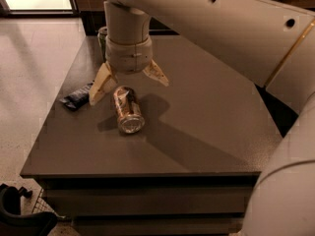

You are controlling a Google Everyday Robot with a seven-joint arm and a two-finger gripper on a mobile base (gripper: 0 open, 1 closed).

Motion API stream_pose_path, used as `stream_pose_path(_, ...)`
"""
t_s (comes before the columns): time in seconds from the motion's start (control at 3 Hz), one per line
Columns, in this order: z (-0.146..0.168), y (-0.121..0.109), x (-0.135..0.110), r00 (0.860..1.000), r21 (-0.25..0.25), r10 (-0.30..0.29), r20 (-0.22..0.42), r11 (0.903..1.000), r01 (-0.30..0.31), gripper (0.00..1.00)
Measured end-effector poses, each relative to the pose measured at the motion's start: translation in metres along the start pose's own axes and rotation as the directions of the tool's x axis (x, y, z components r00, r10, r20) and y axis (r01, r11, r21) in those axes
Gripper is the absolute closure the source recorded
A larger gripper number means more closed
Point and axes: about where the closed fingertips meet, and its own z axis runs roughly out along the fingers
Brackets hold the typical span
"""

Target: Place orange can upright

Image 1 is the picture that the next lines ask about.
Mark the dark blue snack bar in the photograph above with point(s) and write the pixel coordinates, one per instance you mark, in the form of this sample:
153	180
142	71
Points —
76	99

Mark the green soda can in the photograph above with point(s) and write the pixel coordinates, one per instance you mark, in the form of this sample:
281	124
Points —
101	36

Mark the black office chair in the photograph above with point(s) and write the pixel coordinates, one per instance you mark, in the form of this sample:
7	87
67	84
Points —
13	223

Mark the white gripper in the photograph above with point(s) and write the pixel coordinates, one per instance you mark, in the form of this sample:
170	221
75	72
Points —
128	57

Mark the orange soda can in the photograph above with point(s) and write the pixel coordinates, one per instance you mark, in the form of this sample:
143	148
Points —
129	116

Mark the grey drawer cabinet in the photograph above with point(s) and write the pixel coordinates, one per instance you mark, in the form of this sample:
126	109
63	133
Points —
189	172

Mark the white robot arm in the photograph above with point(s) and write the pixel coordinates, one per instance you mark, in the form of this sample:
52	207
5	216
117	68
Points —
270	43

